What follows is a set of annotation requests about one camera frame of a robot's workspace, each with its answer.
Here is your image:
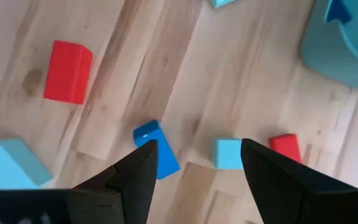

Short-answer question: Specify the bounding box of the small blue block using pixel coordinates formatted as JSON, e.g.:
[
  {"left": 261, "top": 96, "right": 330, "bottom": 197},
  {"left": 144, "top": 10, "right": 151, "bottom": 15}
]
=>
[{"left": 323, "top": 0, "right": 353, "bottom": 24}]

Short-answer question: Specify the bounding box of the light cyan rectangular block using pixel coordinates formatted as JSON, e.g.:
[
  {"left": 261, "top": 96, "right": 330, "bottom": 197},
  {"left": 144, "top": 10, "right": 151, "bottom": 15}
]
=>
[{"left": 209, "top": 0, "right": 239, "bottom": 9}]

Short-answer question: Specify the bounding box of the light cyan cube block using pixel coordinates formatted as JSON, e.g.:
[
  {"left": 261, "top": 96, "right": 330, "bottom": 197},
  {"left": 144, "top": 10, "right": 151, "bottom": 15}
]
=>
[{"left": 210, "top": 138, "right": 244, "bottom": 170}]

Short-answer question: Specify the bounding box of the red long flat block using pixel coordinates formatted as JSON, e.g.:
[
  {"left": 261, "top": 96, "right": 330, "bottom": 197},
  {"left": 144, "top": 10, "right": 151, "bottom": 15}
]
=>
[{"left": 268, "top": 133, "right": 303, "bottom": 164}]

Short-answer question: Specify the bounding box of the red thick chamfered block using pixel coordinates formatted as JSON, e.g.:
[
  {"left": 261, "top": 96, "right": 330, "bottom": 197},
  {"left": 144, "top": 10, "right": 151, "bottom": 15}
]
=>
[{"left": 43, "top": 39, "right": 94, "bottom": 105}]

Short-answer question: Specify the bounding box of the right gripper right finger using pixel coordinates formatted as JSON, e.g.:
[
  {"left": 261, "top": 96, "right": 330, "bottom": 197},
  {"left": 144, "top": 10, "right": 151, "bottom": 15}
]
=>
[{"left": 241, "top": 139, "right": 358, "bottom": 224}]

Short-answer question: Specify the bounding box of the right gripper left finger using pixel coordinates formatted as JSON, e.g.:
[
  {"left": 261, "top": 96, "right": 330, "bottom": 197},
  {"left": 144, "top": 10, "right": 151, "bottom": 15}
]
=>
[{"left": 0, "top": 139, "right": 158, "bottom": 224}]

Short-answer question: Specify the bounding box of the teal plastic bin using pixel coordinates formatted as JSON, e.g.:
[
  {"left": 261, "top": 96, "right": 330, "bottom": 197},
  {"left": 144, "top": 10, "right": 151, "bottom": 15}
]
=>
[{"left": 300, "top": 0, "right": 358, "bottom": 93}]

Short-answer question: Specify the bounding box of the light cyan long block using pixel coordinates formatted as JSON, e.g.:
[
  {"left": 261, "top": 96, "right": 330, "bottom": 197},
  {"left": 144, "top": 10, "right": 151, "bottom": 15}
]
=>
[{"left": 0, "top": 138, "right": 54, "bottom": 190}]

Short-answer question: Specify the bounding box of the blue triangular wedge block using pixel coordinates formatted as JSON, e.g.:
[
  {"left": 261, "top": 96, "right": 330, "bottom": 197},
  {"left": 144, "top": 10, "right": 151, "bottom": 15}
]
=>
[{"left": 133, "top": 119, "right": 181, "bottom": 180}]

